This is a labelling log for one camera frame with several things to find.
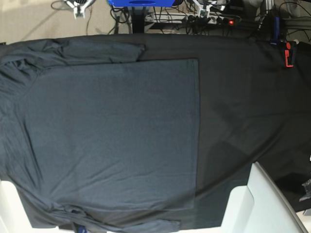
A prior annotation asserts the black stand post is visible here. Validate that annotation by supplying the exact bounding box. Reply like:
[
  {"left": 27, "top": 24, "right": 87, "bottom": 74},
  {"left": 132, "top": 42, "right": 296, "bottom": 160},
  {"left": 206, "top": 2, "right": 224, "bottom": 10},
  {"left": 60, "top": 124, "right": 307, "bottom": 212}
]
[{"left": 130, "top": 7, "right": 150, "bottom": 33}]

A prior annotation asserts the white power strip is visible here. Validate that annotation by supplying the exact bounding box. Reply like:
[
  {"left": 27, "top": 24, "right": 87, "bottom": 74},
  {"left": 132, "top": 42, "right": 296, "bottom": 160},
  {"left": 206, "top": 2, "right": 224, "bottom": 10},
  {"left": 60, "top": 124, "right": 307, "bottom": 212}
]
[{"left": 145, "top": 12, "right": 234, "bottom": 25}]

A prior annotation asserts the blue handled clamp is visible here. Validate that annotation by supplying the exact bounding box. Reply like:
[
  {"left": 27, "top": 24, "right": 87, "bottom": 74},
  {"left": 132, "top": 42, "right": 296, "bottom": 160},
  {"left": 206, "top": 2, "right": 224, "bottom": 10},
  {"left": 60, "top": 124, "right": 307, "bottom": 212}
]
[{"left": 269, "top": 17, "right": 280, "bottom": 45}]

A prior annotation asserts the black table cloth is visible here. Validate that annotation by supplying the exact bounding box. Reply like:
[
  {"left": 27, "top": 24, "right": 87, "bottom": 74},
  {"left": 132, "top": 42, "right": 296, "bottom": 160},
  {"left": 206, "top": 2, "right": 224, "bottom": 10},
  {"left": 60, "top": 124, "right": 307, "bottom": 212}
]
[{"left": 0, "top": 34, "right": 311, "bottom": 230}]

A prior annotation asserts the dark grey T-shirt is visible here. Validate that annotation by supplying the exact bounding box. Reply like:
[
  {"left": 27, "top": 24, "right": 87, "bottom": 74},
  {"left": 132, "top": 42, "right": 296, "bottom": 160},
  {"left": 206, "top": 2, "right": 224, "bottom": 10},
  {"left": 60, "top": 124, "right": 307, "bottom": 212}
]
[{"left": 0, "top": 40, "right": 200, "bottom": 233}]

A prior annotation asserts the blue box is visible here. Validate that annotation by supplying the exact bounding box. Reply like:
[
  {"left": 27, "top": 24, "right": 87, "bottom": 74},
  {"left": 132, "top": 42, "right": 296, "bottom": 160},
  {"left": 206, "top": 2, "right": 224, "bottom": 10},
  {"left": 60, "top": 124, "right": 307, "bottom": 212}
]
[{"left": 108, "top": 0, "right": 174, "bottom": 7}]

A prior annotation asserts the red black clamp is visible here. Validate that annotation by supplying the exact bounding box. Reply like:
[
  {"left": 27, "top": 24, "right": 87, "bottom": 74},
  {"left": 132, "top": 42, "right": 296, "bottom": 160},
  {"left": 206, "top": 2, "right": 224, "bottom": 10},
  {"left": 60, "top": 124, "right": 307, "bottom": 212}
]
[{"left": 284, "top": 41, "right": 297, "bottom": 68}]

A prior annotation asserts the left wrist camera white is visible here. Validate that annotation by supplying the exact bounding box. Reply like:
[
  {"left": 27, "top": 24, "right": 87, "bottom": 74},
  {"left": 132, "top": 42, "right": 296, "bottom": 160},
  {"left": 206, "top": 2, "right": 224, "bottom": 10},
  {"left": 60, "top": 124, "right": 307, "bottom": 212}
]
[{"left": 193, "top": 0, "right": 215, "bottom": 18}]

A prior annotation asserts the blue clamp bottom edge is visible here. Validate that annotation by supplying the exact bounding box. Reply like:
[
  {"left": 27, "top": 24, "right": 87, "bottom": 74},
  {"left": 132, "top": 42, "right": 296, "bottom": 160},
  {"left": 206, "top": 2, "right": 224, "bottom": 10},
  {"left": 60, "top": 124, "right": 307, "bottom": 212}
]
[{"left": 71, "top": 223, "right": 88, "bottom": 233}]

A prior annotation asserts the white chair right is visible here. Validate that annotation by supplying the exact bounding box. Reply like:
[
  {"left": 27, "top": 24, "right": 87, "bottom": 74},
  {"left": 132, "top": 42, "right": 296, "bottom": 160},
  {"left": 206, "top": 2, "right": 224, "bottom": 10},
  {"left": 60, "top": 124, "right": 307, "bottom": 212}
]
[{"left": 220, "top": 162, "right": 307, "bottom": 233}]

